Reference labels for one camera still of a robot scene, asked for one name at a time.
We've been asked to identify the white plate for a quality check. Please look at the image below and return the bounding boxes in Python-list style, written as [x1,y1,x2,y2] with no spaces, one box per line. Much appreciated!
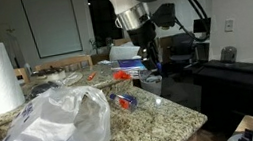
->
[60,70,85,88]

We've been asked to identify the brown cardboard box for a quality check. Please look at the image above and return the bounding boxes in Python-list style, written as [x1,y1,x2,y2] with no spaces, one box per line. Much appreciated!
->
[90,51,112,65]

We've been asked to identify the blue white flat box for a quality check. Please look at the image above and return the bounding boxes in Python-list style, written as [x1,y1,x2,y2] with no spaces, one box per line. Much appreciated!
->
[109,54,150,83]

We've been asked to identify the black computer monitor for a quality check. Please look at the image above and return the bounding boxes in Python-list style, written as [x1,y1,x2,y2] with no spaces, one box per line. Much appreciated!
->
[191,16,215,35]

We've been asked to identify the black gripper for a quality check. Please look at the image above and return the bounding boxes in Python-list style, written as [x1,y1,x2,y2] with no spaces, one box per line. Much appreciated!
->
[126,19,163,74]

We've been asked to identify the black office chair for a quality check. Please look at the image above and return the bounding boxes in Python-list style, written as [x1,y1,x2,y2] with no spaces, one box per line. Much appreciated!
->
[161,31,201,76]

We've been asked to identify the grey round pot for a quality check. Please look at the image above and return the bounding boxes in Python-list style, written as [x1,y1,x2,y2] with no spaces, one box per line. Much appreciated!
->
[218,44,241,66]

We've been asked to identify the small red object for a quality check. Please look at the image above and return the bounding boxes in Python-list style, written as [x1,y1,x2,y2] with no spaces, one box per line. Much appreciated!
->
[111,68,133,82]

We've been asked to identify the black low cabinet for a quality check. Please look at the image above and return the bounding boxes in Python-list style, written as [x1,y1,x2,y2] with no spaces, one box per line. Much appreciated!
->
[189,54,253,136]

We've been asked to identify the orange marker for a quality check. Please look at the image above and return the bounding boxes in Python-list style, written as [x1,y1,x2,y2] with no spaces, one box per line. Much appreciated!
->
[85,71,99,82]

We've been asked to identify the translucent white plastic bag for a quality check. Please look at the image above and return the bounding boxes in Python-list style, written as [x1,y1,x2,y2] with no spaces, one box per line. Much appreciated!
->
[0,79,116,141]

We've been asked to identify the white light switch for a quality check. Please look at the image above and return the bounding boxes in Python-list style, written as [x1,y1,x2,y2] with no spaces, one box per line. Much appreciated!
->
[222,17,237,34]

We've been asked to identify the green plant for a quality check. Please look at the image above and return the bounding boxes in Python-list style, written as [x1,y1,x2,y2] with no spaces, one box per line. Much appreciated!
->
[88,36,106,56]

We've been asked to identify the white projection screen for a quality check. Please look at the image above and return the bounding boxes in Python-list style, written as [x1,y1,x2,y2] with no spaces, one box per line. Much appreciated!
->
[20,0,84,61]

